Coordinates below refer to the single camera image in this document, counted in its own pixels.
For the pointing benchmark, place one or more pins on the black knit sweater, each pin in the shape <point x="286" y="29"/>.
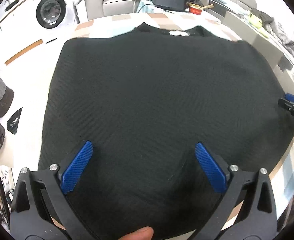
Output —
<point x="162" y="99"/>

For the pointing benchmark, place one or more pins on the white lower cabinets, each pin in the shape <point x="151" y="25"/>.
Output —
<point x="18" y="24"/>

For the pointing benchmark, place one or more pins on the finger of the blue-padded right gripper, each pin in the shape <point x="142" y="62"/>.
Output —
<point x="289" y="97"/>

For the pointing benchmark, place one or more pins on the white front-load washing machine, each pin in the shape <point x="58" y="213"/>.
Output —
<point x="52" y="15"/>

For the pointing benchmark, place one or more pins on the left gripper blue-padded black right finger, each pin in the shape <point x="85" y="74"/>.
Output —
<point x="247" y="208"/>

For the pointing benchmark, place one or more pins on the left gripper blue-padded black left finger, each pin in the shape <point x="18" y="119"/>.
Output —
<point x="40" y="209"/>

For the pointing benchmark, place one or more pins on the plaid checkered bed cover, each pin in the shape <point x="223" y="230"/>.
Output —
<point x="274" y="154"/>

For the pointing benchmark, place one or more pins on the red instant noodle cup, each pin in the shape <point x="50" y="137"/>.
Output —
<point x="197" y="9"/>

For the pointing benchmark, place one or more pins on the grey bed with bedding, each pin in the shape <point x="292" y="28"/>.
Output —
<point x="277" y="18"/>

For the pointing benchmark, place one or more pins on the green plush toy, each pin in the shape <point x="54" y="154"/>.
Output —
<point x="255" y="21"/>

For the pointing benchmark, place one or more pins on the operator left hand thumb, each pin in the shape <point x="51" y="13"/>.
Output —
<point x="145" y="233"/>

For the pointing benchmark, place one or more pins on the grey sofa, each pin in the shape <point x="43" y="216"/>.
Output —
<point x="102" y="8"/>

